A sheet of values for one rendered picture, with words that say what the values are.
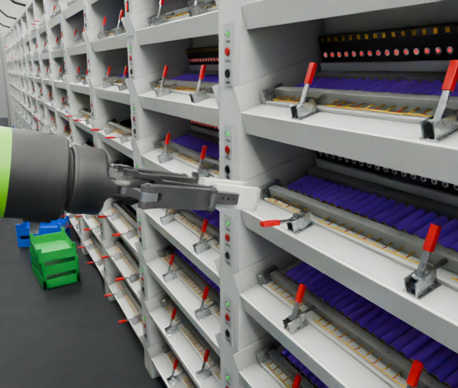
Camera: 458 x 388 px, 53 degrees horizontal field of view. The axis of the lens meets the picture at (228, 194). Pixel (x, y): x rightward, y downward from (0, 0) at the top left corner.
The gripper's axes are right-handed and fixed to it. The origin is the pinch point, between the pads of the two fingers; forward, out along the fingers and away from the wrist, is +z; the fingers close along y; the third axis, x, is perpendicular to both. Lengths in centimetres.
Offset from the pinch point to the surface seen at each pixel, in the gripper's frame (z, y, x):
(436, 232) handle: 22.0, 14.8, 0.5
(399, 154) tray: 17.4, 10.2, 9.1
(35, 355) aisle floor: 1, -138, -104
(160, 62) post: 22, -100, 23
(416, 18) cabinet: 32.5, -6.3, 31.1
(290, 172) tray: 31.6, -30.1, 0.4
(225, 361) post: 29, -37, -49
